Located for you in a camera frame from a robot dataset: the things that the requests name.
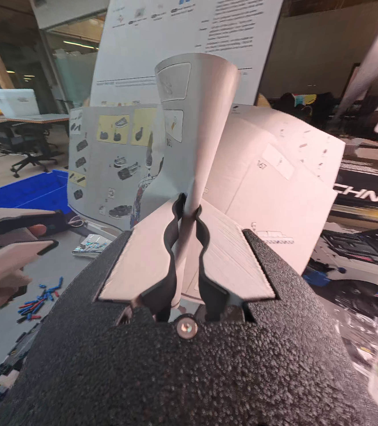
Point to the white paper sheet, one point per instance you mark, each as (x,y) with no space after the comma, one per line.
(375,66)

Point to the white storage box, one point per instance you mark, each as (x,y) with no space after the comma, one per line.
(14,101)

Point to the blue plastic bin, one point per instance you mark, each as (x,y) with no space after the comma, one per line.
(32,193)

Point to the partly built toy car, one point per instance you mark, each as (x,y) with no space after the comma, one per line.
(7,372)

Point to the background office table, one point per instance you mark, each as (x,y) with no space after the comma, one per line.
(42,118)

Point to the pile of blue red pins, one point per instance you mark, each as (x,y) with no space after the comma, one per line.
(39,301)

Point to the person's left hand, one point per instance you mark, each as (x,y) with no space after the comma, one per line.
(2,294)

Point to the black toy set box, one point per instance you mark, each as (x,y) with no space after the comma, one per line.
(368,199)

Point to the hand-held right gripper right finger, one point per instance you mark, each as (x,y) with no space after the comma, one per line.
(235,259)

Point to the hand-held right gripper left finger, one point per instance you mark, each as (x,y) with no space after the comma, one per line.
(135,259)

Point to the clear plastic bag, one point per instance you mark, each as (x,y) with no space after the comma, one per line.
(371,349)

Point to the black office chair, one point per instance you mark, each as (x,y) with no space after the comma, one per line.
(19,139)

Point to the shiny sticker sheet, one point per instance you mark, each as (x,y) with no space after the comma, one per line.
(92,245)

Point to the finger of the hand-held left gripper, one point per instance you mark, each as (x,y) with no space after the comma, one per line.
(12,214)
(6,259)

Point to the white instruction booklet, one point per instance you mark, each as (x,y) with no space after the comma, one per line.
(258,166)

